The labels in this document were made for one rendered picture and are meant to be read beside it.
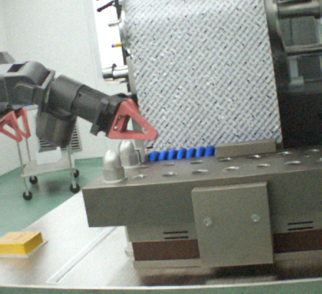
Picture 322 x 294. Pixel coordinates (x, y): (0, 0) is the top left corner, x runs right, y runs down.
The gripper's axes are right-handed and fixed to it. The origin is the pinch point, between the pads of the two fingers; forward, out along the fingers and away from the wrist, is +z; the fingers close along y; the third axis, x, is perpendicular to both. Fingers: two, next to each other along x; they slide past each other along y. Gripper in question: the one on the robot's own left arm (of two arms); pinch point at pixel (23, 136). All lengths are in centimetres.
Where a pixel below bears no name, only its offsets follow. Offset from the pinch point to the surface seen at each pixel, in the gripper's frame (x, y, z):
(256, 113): -54, -43, 26
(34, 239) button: -10, -47, 21
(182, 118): -43, -41, 19
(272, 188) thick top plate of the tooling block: -51, -63, 33
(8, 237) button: -6, -48, 18
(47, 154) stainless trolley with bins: 171, 416, -17
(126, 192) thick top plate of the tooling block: -34, -60, 22
